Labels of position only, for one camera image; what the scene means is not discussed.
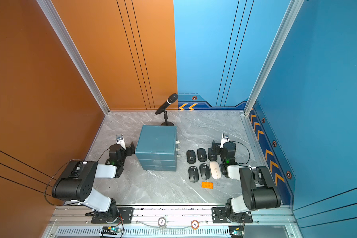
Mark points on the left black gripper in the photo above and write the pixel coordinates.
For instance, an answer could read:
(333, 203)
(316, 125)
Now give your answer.
(129, 151)

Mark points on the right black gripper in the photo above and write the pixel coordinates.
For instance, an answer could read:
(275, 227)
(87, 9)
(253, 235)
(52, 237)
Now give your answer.
(217, 147)

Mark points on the black computer mouse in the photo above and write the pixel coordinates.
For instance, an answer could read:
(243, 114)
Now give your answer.
(193, 174)
(212, 155)
(205, 171)
(191, 156)
(201, 155)

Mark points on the teal drawer cabinet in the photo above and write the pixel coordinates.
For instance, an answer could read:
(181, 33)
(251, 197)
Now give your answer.
(157, 149)

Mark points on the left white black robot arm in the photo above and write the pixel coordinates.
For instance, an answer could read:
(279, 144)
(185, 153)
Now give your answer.
(76, 182)

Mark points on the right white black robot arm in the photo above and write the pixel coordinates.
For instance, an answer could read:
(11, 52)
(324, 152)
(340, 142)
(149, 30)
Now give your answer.
(259, 190)

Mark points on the orange toy brick plate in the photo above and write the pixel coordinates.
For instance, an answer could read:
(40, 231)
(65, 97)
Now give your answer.
(207, 185)

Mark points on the black microphone stand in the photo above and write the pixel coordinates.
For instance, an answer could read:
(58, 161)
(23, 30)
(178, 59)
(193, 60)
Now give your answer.
(166, 122)

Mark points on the left green circuit board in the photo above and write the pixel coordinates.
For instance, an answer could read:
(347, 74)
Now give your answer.
(111, 231)

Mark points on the green circuit board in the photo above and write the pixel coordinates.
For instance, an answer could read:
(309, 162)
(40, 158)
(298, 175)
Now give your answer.
(236, 232)
(111, 231)

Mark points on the black microphone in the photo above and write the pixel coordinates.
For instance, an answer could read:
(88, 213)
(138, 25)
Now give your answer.
(166, 104)

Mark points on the right green circuit board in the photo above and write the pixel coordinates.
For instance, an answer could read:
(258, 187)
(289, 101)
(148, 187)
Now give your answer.
(236, 232)

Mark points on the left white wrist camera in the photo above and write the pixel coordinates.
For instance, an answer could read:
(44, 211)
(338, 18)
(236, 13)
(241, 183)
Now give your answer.
(120, 141)

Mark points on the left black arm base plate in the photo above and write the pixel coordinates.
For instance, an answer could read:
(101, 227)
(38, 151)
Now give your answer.
(124, 213)

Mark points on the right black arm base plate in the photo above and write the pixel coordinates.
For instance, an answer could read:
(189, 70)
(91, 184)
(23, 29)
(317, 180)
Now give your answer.
(220, 215)

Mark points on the orange round rail sticker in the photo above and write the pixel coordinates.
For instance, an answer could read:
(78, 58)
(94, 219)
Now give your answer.
(194, 224)

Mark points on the grey round rail sticker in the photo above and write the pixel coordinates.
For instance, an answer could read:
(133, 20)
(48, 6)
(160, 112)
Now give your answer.
(162, 222)

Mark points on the aluminium front rail frame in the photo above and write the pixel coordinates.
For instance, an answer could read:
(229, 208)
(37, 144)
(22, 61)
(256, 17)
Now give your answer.
(74, 222)

